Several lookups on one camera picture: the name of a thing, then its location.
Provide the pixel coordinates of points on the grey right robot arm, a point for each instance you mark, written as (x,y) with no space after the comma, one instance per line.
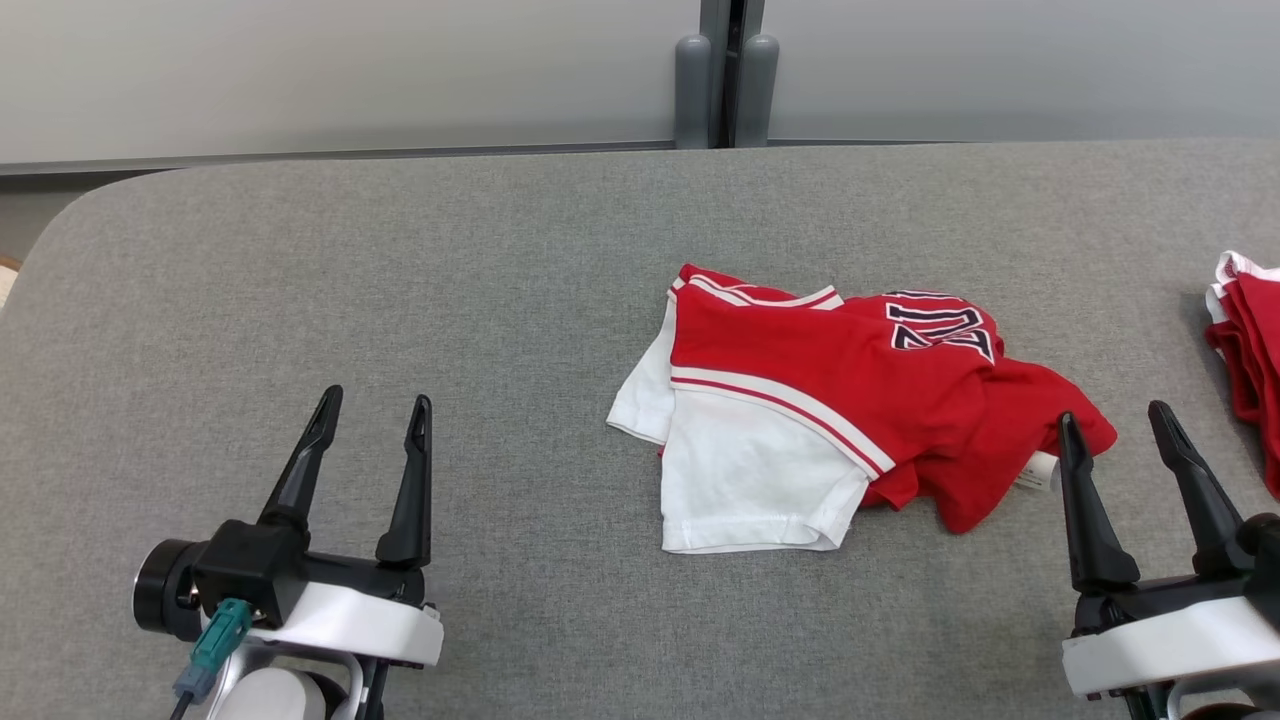
(1220,705)

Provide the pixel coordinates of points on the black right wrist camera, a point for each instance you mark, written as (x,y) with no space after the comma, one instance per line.
(1262,555)

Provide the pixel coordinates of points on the red and white jersey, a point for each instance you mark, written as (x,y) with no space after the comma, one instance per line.
(1255,360)
(800,380)

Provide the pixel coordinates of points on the grey baseboard strip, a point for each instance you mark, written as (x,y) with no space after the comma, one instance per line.
(300,157)

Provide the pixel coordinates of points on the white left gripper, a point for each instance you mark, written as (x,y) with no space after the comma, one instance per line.
(370,625)

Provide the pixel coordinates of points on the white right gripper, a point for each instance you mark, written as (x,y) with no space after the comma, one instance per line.
(1170,645)

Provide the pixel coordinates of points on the grey partition frame post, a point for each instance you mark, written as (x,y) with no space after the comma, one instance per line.
(733,60)

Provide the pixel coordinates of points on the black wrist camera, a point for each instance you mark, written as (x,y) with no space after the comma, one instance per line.
(250,570)
(1262,555)

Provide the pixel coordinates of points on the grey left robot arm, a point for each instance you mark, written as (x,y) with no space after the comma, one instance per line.
(270,695)

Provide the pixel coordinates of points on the beige wooden object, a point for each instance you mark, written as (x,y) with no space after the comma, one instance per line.
(7,280)

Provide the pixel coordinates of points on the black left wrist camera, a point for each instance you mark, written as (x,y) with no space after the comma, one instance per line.
(250,570)

